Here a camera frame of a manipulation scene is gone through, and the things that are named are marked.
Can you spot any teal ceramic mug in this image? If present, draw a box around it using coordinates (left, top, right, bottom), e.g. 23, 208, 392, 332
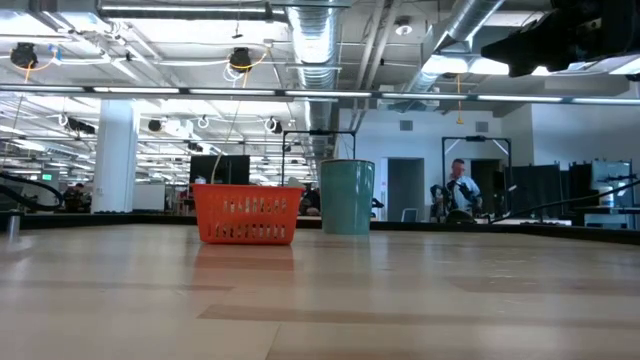
319, 158, 376, 236

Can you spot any yellow hanging cord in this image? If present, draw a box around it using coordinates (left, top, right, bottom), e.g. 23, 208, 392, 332
454, 73, 465, 126

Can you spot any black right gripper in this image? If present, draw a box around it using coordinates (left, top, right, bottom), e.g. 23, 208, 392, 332
480, 0, 626, 79

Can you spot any long horizontal light bar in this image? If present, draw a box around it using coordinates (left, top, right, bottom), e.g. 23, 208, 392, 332
0, 84, 640, 105

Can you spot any dark partition panel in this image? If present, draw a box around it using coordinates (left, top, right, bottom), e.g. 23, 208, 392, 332
503, 163, 561, 204

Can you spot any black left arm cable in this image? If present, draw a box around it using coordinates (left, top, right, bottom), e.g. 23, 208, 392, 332
0, 172, 65, 212

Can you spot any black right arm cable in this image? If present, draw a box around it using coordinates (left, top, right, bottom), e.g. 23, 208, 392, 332
492, 178, 640, 225

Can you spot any silver smooth air duct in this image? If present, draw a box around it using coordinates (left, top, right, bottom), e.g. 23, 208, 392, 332
399, 0, 506, 96

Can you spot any black desk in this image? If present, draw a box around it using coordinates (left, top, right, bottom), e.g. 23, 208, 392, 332
572, 205, 640, 226

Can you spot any white cabinet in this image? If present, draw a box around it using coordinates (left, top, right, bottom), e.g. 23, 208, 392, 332
132, 183, 166, 211

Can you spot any orange plastic basket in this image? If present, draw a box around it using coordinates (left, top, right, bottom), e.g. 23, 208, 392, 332
192, 183, 305, 246

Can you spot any black metal stand frame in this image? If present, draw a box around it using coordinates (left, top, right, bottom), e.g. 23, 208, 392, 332
441, 135, 513, 199
281, 129, 357, 184

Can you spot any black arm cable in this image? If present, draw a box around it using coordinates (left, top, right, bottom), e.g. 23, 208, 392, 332
0, 172, 65, 212
492, 178, 640, 225

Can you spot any black monitor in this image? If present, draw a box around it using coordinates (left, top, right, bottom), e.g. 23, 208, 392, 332
189, 154, 251, 185

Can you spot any grey blue cabinet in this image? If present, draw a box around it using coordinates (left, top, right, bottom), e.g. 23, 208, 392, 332
591, 159, 634, 207

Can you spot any silver metal post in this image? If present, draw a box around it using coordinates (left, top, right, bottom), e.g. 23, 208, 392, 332
6, 209, 22, 239

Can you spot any white building column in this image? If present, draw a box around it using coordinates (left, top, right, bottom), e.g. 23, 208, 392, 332
91, 98, 141, 214

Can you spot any silver corrugated air duct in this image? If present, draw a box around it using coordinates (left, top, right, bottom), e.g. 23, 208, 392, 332
287, 0, 342, 161

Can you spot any person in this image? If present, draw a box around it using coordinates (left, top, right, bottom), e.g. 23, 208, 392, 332
62, 182, 93, 213
298, 185, 323, 217
442, 158, 484, 215

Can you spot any black aluminium table frame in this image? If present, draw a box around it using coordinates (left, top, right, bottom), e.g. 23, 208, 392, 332
0, 212, 640, 246

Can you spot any black ceiling cable reel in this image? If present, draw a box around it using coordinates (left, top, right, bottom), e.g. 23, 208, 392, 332
228, 47, 254, 74
10, 42, 39, 70

